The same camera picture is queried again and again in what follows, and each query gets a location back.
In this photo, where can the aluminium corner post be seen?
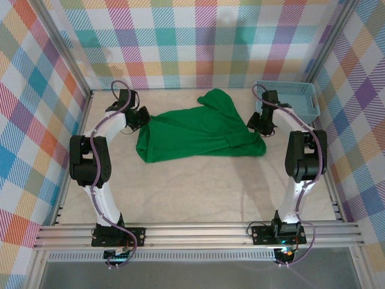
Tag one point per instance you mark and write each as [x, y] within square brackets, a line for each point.
[331, 39]
[63, 45]

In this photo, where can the light blue plastic basket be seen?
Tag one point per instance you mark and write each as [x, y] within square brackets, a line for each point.
[300, 96]

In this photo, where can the aluminium side rail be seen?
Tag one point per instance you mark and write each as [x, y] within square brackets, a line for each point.
[337, 198]
[84, 117]

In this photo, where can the green t-shirt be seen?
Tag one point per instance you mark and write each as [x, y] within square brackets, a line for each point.
[195, 135]

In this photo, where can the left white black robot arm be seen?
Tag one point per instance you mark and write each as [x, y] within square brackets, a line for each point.
[105, 204]

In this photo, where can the grey translucent panel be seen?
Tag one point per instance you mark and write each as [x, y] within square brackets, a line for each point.
[195, 275]

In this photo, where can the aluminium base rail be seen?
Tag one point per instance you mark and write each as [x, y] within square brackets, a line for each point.
[195, 233]

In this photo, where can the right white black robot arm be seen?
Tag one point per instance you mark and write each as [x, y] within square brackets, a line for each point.
[293, 198]

